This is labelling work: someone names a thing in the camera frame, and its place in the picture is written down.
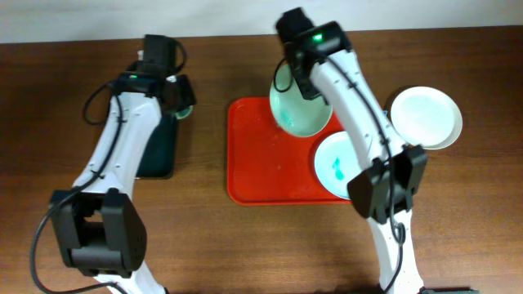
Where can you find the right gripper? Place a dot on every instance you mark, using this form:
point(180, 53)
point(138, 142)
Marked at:
point(310, 87)

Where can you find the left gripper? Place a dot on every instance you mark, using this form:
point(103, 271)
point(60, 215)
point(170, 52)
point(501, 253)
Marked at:
point(182, 96)

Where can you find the green yellow sponge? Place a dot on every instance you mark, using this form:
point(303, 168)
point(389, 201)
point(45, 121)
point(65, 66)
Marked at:
point(184, 113)

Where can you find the mint green plate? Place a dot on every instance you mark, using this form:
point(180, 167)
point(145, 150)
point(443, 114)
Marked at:
point(294, 114)

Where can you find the light blue plate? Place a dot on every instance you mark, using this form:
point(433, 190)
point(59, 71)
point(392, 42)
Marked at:
point(336, 164)

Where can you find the white plate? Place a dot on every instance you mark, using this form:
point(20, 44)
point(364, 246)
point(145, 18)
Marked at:
point(426, 116)

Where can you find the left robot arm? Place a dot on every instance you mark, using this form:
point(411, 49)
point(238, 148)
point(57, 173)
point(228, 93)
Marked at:
point(97, 228)

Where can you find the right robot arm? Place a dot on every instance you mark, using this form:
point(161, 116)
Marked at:
point(323, 64)

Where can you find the red plastic tray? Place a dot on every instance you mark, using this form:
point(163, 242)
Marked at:
point(266, 165)

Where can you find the black rectangular basin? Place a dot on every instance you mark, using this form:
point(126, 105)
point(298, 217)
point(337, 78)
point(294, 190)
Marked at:
point(158, 160)

